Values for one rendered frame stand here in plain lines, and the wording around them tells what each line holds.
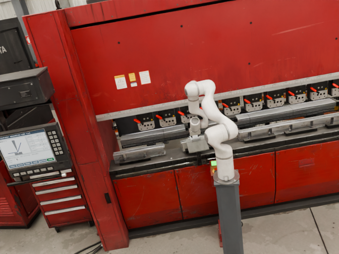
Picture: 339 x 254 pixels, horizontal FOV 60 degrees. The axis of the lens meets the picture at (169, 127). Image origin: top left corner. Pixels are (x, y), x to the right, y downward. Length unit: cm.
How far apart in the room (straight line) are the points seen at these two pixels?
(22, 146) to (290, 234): 249
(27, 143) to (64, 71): 60
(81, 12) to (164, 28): 65
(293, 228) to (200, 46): 198
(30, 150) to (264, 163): 204
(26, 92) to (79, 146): 72
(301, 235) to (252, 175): 72
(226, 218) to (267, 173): 86
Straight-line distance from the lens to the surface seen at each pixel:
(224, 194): 223
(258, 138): 291
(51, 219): 366
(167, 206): 307
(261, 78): 274
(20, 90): 217
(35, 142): 227
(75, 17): 252
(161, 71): 254
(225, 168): 212
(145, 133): 311
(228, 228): 244
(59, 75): 243
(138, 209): 309
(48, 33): 239
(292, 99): 292
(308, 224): 336
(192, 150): 261
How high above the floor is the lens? 230
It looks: 25 degrees down
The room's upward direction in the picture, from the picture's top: 10 degrees counter-clockwise
